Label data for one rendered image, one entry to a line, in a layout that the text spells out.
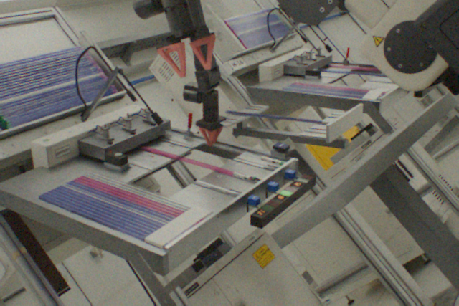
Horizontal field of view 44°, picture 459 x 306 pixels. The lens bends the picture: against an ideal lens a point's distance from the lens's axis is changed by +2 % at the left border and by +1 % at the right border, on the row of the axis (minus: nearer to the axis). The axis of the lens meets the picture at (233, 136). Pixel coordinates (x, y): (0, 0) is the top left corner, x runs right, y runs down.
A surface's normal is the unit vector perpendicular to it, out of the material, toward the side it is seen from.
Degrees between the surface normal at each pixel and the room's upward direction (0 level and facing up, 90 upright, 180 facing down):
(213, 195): 48
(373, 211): 90
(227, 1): 90
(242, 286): 90
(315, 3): 90
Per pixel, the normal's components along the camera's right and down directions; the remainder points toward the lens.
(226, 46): -0.57, 0.31
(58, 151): 0.82, 0.21
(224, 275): 0.54, -0.55
